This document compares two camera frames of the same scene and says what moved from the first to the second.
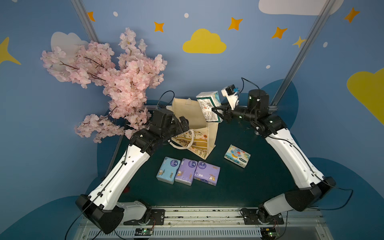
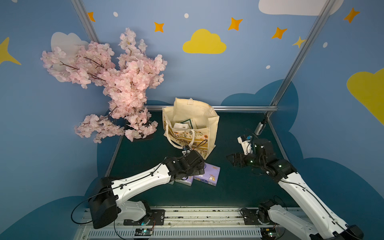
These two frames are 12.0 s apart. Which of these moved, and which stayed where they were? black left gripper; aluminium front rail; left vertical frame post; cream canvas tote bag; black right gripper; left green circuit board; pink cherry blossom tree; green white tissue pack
Moved: green white tissue pack; black right gripper; black left gripper
Stayed: aluminium front rail; left green circuit board; pink cherry blossom tree; left vertical frame post; cream canvas tote bag
